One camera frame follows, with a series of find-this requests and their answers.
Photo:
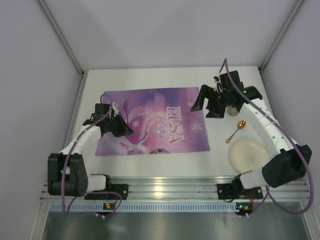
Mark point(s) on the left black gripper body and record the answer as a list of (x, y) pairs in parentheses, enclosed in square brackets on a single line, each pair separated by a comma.
[(116, 125)]

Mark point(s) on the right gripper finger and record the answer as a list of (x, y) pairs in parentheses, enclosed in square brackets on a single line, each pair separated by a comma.
[(215, 113), (204, 93)]

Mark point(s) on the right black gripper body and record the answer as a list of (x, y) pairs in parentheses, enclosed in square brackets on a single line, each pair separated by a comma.
[(211, 99)]

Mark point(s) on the iridescent purple fork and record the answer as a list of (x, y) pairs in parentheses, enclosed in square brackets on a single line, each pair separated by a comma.
[(125, 109)]

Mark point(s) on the purple Elsa placemat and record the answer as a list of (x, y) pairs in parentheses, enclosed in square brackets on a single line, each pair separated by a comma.
[(161, 120)]

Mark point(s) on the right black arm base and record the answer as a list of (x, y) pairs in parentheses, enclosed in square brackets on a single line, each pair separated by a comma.
[(235, 191)]

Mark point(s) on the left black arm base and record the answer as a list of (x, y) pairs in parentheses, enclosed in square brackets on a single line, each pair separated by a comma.
[(112, 192)]

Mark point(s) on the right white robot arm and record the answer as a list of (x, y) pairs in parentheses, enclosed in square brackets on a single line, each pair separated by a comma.
[(288, 161)]

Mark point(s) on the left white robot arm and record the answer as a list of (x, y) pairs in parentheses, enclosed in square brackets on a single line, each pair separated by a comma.
[(66, 170)]

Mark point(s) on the small beige cup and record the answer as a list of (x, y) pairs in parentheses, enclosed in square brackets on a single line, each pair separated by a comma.
[(232, 111)]

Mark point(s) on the gold spoon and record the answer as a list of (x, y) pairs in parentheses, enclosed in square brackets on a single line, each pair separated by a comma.
[(241, 125)]

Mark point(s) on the cream white plate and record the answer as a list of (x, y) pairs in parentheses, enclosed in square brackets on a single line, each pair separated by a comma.
[(248, 155)]

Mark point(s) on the right aluminium frame post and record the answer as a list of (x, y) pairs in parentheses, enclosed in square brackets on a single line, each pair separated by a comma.
[(288, 21)]

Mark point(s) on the aluminium frame post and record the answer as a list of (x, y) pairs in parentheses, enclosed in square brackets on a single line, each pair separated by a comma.
[(58, 32), (288, 21)]

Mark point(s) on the aluminium mounting rail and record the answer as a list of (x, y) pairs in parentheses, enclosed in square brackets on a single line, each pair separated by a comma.
[(198, 188)]

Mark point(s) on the perforated grey cable tray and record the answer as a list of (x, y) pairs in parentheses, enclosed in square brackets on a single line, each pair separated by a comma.
[(157, 207)]

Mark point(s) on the left aluminium frame post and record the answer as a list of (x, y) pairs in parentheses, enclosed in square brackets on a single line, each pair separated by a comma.
[(58, 32)]

